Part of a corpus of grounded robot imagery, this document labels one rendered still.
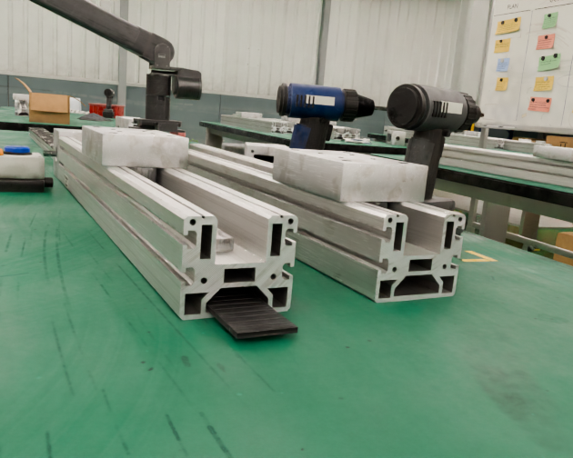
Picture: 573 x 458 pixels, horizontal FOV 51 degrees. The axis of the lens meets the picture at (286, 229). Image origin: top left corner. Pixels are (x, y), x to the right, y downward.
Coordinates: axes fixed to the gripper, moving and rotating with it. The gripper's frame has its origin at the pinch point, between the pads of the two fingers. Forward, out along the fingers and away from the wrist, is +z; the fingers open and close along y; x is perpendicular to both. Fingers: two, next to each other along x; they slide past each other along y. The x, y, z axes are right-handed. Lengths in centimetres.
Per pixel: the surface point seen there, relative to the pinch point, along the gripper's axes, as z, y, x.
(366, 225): -3, -4, -94
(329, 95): -17, 16, -52
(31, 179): 0.8, -30.3, -33.9
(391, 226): -4, -4, -98
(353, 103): -16, 20, -53
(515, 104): -27, 274, 143
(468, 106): -16, 22, -78
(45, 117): 0, -6, 200
